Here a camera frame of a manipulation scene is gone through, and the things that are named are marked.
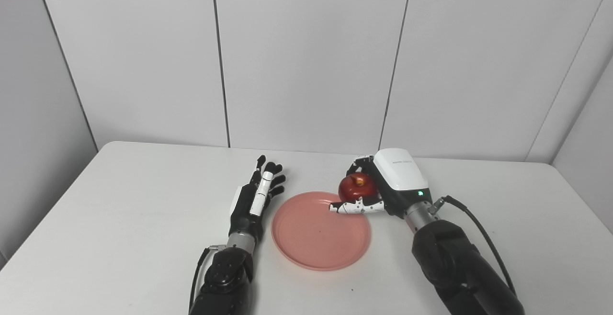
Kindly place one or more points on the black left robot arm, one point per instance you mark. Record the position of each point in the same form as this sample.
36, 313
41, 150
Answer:
225, 276

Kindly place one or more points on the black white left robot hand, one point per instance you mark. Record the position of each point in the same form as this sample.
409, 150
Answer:
246, 209

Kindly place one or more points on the red apple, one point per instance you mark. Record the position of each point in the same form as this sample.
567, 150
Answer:
354, 189

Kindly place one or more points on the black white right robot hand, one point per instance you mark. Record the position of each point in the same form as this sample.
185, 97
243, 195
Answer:
402, 176

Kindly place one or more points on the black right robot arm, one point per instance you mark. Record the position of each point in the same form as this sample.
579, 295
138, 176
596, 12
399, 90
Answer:
455, 262

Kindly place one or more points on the pink round plate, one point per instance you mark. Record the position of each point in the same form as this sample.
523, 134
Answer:
318, 238

